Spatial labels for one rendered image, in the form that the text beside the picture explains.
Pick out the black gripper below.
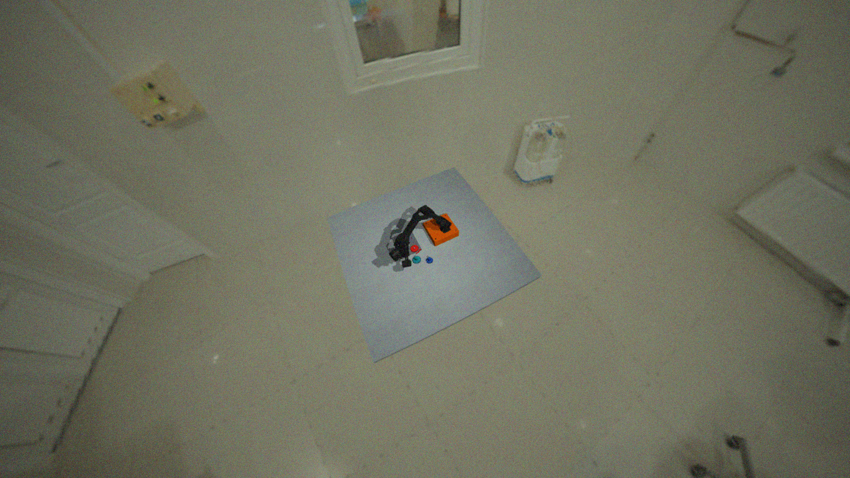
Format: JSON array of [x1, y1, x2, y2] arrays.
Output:
[[401, 247, 411, 268]]

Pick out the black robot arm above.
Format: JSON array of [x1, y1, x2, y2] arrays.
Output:
[[389, 205, 452, 261]]

